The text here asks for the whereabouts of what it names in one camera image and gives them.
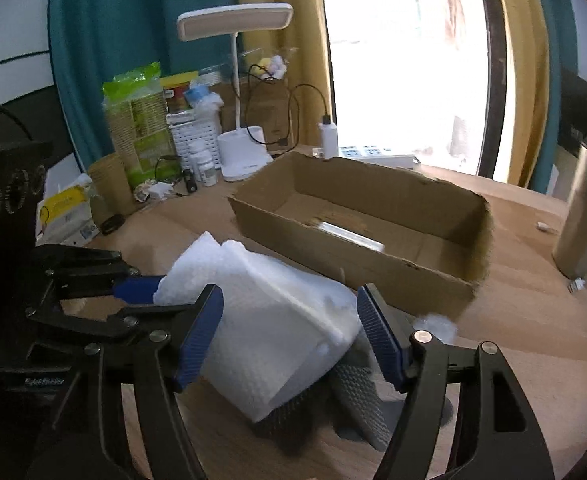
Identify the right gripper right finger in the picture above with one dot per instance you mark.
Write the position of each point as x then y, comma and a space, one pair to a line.
388, 334

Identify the teal curtain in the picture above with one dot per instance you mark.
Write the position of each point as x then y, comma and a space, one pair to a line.
93, 40

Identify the brown cardboard box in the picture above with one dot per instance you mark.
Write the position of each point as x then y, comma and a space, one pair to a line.
425, 243

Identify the white power strip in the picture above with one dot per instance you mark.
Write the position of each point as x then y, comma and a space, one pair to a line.
372, 154

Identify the brown paper cup stack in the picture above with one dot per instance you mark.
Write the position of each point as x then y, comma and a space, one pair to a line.
109, 177

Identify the clear bubble wrap bundle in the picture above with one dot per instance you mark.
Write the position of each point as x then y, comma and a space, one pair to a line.
437, 325

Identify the white usb connector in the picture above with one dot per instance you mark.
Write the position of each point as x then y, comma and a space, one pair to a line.
545, 228

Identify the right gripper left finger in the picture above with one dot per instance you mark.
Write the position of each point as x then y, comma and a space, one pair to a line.
192, 350

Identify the yellow curtain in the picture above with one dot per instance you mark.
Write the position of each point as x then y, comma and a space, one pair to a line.
306, 39

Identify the white desk lamp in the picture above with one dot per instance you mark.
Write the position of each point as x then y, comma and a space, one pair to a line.
243, 150

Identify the black small flashlight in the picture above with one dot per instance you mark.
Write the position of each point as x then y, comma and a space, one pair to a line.
190, 181

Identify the white phone charger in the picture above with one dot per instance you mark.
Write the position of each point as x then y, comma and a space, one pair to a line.
329, 136

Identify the white pill bottle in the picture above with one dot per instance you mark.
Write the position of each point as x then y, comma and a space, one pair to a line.
193, 148
206, 167

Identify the small white wall plug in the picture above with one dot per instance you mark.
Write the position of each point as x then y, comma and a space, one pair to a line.
152, 190

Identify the green paper cup package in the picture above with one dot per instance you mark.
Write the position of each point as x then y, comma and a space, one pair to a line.
135, 110

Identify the black dotted sock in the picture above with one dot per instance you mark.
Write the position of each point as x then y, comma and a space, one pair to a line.
347, 397

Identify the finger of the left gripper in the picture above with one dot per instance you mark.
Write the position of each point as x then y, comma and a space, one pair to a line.
138, 289

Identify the stainless steel tumbler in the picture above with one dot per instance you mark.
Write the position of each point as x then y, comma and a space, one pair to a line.
586, 209

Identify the yellow tissue pack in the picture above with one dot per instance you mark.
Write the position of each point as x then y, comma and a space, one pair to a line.
66, 219

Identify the white plastic basket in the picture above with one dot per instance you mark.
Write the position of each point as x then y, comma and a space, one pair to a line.
189, 126

